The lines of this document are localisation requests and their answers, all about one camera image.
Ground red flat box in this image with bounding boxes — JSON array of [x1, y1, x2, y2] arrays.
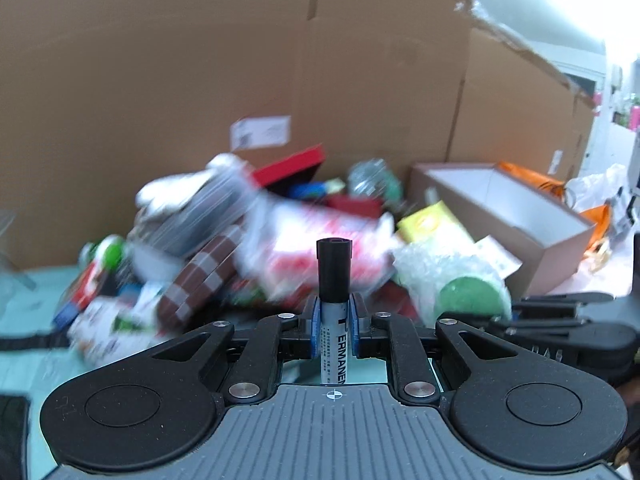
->
[[251, 144, 327, 192]]

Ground white shipping label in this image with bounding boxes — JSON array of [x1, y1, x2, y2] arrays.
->
[[229, 115, 293, 152]]

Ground green white round toy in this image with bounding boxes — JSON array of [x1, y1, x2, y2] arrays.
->
[[91, 236, 127, 269]]

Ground teal cloth covered desktop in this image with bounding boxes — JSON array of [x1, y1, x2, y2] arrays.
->
[[0, 264, 447, 402]]

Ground black strap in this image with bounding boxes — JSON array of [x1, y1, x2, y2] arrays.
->
[[0, 331, 70, 355]]

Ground printed white cloth pouch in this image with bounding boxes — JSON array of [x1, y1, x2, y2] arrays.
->
[[66, 294, 162, 367]]

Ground white cotton glove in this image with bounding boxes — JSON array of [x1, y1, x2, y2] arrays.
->
[[134, 153, 252, 212]]

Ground open brown cardboard box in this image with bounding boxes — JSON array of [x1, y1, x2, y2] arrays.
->
[[409, 161, 599, 302]]

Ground large brown cardboard box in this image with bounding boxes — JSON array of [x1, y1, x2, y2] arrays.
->
[[0, 0, 599, 272]]

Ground grey marker black cap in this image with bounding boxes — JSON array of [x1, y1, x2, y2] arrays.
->
[[315, 236, 354, 387]]

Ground zip bag red white packets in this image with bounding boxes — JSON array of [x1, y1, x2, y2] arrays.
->
[[239, 199, 397, 302]]

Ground brown striped bar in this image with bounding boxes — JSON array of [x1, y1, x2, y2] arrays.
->
[[154, 234, 244, 332]]

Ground yellow white medicine box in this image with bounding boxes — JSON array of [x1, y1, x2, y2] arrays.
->
[[396, 199, 475, 247]]

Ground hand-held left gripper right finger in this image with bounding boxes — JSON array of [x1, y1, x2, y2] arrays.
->
[[350, 293, 507, 407]]

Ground white barcode slip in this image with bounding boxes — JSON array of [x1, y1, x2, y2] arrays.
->
[[474, 234, 524, 282]]

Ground red blue small box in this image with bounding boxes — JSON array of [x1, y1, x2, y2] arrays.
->
[[51, 264, 102, 329]]

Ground bubble green roll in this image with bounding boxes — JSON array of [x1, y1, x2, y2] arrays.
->
[[391, 244, 512, 324]]

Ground orange bag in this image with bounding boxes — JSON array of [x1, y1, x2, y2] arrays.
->
[[496, 161, 614, 257]]

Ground clear zip pouch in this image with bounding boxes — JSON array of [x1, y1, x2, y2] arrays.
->
[[174, 179, 252, 242]]

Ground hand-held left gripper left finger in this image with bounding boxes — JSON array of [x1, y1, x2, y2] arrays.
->
[[149, 295, 322, 407]]

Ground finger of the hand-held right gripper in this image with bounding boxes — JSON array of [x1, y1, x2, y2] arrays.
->
[[511, 291, 617, 312], [491, 311, 587, 342]]

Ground white plastic bag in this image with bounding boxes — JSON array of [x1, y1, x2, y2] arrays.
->
[[564, 163, 629, 212]]

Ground dark red box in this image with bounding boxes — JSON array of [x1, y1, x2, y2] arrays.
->
[[326, 194, 384, 219]]

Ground black smartphone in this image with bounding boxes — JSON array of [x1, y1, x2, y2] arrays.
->
[[0, 394, 31, 480]]

